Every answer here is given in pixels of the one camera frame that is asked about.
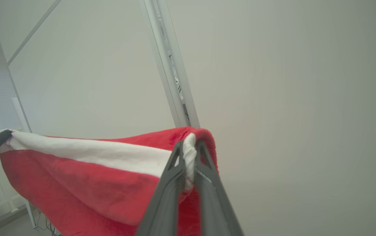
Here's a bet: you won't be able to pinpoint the white metal rail frame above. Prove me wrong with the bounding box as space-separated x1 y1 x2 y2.
0 127 39 230

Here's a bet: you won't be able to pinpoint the red Bulls jersey white sleeves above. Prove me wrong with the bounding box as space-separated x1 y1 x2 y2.
0 126 219 236

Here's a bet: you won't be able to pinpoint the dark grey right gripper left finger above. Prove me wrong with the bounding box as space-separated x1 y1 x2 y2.
136 141 187 236

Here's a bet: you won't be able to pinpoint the grey metal post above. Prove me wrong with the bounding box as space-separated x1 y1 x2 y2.
138 0 201 129

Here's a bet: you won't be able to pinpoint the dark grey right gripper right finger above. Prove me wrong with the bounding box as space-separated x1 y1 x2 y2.
194 140 244 236

